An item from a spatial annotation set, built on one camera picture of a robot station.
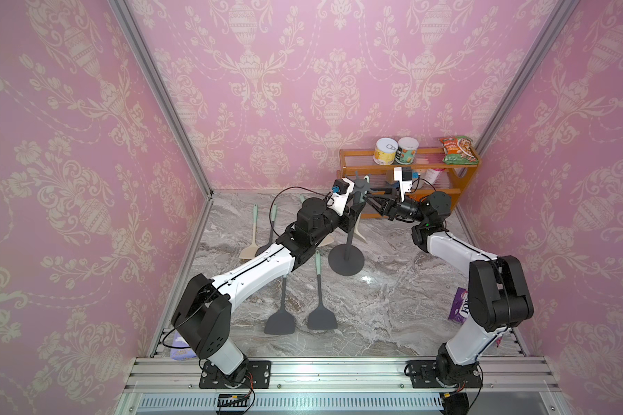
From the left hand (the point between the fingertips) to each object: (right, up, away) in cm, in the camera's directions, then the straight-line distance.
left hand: (359, 200), depth 74 cm
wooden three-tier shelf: (+43, +9, +31) cm, 54 cm away
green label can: (+18, +18, +13) cm, 28 cm away
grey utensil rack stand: (-1, -21, +23) cm, 31 cm away
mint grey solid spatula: (-11, -38, +9) cm, 40 cm away
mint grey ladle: (-24, -39, +10) cm, 47 cm away
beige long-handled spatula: (-9, -11, -1) cm, 14 cm away
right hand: (+2, +2, +1) cm, 3 cm away
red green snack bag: (+37, +18, +15) cm, 44 cm away
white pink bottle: (+31, +11, +23) cm, 40 cm away
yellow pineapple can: (+11, +17, +13) cm, 24 cm away
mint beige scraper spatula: (+1, -10, +11) cm, 15 cm away
